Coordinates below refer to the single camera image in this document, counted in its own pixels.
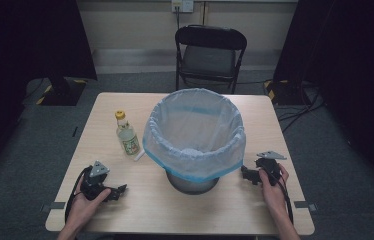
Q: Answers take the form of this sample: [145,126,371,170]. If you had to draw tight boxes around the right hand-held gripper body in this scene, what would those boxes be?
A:
[255,150,288,187]

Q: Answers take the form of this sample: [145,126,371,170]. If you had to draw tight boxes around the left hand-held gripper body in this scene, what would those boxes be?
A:
[80,160,113,202]

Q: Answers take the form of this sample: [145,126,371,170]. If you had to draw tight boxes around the person's left hand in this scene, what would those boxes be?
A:
[65,176,112,232]

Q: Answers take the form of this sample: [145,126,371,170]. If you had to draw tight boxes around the person's right hand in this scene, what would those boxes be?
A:
[258,163,290,216]

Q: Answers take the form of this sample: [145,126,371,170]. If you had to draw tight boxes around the small white stick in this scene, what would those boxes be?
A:
[133,148,146,163]

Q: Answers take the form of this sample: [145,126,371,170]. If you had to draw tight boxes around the grey tape strip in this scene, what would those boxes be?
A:
[293,200,318,213]
[40,201,67,215]

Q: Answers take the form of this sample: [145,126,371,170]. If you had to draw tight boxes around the clear bottle with yellow cap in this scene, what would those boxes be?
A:
[114,109,142,157]

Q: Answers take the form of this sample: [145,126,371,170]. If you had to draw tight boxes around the grey metal trash bin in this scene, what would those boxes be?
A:
[165,169,221,196]

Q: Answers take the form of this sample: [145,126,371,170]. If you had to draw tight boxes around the translucent blue bin bag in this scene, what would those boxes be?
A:
[141,87,247,184]

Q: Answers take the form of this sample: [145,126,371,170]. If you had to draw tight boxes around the black stand base striped tape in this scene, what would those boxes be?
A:
[35,76,88,107]
[263,79,311,107]

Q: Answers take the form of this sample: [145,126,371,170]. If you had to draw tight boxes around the black folding chair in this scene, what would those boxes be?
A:
[174,24,248,95]

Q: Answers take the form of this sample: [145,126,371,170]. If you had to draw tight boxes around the dark curtain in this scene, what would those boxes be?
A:
[272,0,374,198]
[0,0,98,183]

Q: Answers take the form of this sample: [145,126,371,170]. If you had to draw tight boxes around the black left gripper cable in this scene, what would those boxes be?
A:
[64,165,92,225]

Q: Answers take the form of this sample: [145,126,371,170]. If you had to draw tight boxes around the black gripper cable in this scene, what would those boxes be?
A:
[64,165,92,225]
[265,168,295,225]

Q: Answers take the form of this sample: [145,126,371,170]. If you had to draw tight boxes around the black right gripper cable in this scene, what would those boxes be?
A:
[265,168,295,225]

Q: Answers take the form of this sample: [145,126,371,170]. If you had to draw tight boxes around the black floor cables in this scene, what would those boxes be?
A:
[276,81,327,134]

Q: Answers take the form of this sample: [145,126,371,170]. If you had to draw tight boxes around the black plugged power cable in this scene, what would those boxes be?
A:
[174,5,182,32]

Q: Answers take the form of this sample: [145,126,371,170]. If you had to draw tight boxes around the white wall socket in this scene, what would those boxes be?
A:
[171,0,195,14]

